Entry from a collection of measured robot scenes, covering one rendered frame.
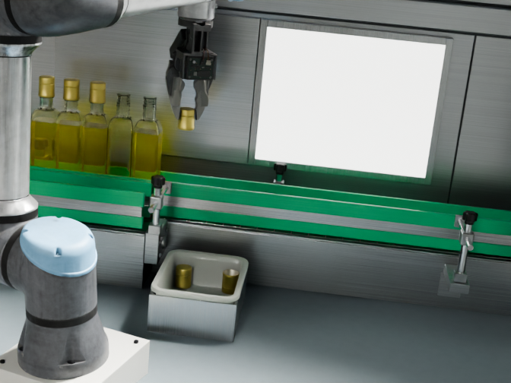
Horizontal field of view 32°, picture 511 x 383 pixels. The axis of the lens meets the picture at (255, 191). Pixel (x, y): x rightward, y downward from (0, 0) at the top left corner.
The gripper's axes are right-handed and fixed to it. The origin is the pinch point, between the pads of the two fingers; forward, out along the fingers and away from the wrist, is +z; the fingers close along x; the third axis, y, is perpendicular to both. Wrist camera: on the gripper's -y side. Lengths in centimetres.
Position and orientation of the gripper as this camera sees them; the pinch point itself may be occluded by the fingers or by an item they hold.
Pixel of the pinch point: (186, 112)
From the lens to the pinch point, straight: 188.1
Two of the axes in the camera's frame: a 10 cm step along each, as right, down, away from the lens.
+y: 3.3, 3.2, -8.9
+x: 9.4, -0.2, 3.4
